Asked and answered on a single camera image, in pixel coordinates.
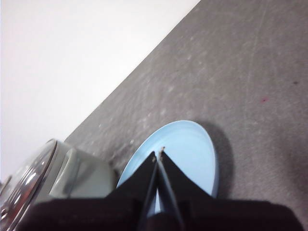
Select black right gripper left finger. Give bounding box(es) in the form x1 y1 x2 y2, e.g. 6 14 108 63
14 151 159 231

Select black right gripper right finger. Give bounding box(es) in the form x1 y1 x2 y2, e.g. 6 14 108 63
158 150 308 231

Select glass lid with green knob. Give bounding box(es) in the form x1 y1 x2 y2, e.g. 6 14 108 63
0 138 58 231

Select blue round plate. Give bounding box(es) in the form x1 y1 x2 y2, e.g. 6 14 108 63
116 120 219 215

